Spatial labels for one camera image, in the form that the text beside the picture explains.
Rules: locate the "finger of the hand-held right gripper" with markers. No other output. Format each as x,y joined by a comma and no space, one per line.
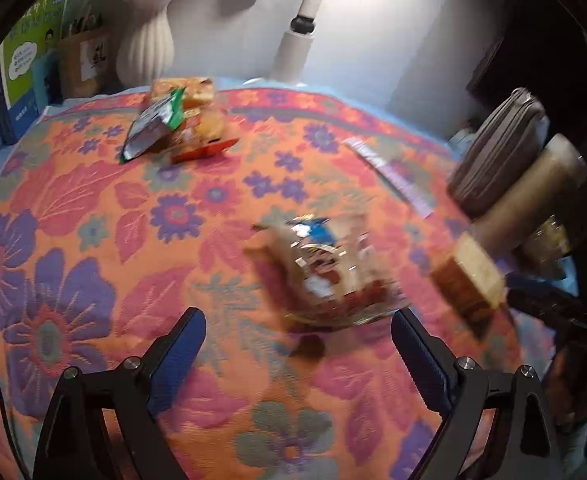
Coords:
543,305

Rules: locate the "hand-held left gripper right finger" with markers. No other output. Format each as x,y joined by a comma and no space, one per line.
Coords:
421,360

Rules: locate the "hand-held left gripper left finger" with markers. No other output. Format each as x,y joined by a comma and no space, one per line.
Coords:
178,360

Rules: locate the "clear plastic container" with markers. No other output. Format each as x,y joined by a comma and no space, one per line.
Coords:
548,245

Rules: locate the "brown cake packet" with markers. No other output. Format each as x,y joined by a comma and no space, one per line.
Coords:
468,275

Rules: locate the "clear packet with blue print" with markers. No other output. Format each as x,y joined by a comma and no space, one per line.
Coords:
323,270

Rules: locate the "pink sachet strip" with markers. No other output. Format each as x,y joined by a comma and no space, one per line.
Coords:
393,175

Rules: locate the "red snack packet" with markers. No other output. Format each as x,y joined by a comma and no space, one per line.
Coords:
201,132

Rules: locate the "green snack packet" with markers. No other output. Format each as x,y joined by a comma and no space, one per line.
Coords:
148,125

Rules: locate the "beige cracker packet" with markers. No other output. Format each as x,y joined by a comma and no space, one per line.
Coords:
198,90

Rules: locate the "brown thermos bottle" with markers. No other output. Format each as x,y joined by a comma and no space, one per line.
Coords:
528,195

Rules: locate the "floral quilted mat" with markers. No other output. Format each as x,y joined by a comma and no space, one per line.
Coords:
123,260

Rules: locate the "grey zip pencil case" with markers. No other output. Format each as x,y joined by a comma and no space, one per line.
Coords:
493,155

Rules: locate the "white blue face mask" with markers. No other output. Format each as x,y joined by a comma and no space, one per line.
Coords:
462,135

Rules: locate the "dark monitor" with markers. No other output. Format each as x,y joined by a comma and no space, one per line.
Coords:
518,50

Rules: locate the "light blue card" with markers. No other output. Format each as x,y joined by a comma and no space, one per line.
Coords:
48,80

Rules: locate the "white ribbed vase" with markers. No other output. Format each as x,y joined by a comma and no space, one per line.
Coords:
143,50

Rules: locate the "wooden pen holder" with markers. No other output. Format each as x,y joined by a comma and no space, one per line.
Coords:
80,60

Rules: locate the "white desk lamp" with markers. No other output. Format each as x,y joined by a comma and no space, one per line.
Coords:
293,50

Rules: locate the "bunch of pens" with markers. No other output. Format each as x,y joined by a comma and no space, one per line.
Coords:
85,20

